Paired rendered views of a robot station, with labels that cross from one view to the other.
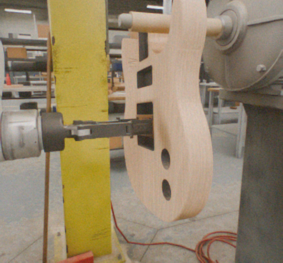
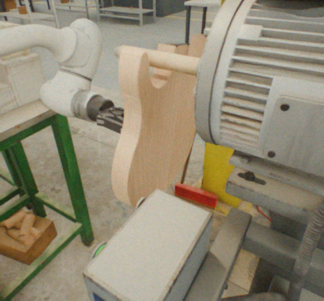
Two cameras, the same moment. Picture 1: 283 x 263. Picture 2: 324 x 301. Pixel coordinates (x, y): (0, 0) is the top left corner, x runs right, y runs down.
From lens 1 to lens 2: 0.56 m
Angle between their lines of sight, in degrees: 52
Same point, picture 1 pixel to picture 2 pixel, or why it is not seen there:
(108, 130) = (111, 126)
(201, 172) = (118, 183)
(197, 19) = (129, 74)
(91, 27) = not seen: outside the picture
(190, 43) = (126, 92)
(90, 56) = not seen: hidden behind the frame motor
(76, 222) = (211, 167)
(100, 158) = not seen: hidden behind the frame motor
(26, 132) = (80, 109)
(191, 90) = (133, 126)
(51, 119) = (94, 104)
